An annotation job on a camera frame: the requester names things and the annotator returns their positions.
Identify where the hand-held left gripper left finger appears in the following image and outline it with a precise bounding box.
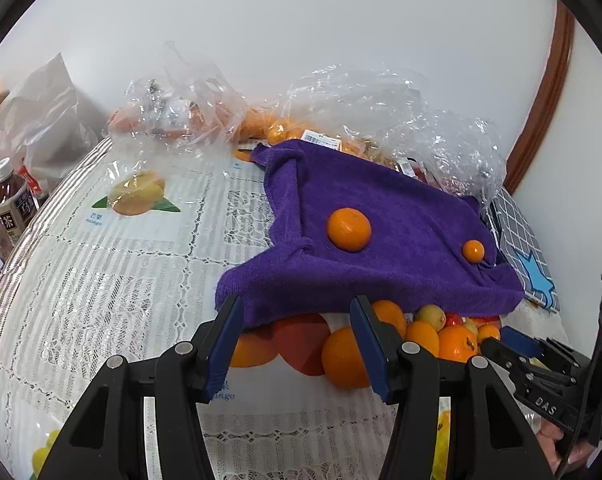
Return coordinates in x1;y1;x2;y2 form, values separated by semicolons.
31;294;244;480

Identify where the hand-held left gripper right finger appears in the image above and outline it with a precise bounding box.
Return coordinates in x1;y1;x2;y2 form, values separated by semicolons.
350;295;556;480

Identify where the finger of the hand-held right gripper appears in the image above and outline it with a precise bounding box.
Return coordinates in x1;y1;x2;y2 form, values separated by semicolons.
501;326;550;359
480;337;532;377

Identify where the large orange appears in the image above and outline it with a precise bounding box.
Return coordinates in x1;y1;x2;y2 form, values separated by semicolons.
321;326;377;390

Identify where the oval orange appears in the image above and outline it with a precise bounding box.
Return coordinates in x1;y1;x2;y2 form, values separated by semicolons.
405;321;440;358

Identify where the purple towel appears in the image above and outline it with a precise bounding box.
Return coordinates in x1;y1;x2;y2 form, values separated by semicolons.
215;140;526;331

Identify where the person's right hand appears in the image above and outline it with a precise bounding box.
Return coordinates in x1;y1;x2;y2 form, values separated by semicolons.
538;417;602;471

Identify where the lace fruit-print tablecloth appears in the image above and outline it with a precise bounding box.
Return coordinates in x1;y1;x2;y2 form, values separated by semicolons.
0;137;572;480

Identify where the grey plaid pad blue star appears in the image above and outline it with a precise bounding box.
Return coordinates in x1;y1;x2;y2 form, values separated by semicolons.
481;187;562;313

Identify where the crinkled clear plastic bag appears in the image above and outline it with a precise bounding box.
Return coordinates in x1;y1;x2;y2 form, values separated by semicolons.
376;107;509;211

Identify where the clear plastic bag with oranges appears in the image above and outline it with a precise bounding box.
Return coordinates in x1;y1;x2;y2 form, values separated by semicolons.
238;62;427;166

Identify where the brown tea bottle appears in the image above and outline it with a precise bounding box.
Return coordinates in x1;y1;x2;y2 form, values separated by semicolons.
0;156;34;246

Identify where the red-label bottle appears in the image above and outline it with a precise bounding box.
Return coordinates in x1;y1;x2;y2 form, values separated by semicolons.
18;165;52;206

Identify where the white plastic bag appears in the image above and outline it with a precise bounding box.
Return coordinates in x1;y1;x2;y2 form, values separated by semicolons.
0;52;112;186

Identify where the brown wooden door frame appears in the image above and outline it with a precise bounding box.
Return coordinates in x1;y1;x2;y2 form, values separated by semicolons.
506;0;576;196

